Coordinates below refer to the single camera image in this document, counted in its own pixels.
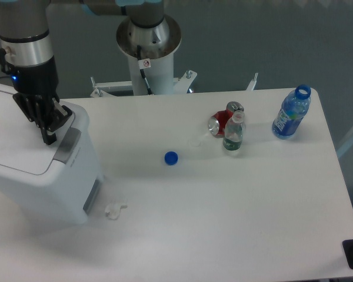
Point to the small clear green bottle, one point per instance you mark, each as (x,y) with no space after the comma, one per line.
(234,131)

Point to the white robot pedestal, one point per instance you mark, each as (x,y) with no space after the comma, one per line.
(150,55)

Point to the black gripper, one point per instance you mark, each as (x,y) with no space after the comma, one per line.
(37,98)

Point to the blue drink bottle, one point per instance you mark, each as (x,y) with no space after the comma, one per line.
(293,109)

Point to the crushed red soda can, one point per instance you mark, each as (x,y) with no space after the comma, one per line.
(217,122)

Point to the crumpled white paper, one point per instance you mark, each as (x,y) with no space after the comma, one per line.
(114,207)

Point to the white table frame bracket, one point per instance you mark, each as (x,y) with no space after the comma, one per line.
(107,89)

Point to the blue bottle cap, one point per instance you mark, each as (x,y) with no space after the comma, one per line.
(171,158)

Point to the white trash can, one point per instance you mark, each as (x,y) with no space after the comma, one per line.
(59,180)

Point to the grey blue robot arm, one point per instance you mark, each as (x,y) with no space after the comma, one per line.
(26,55)

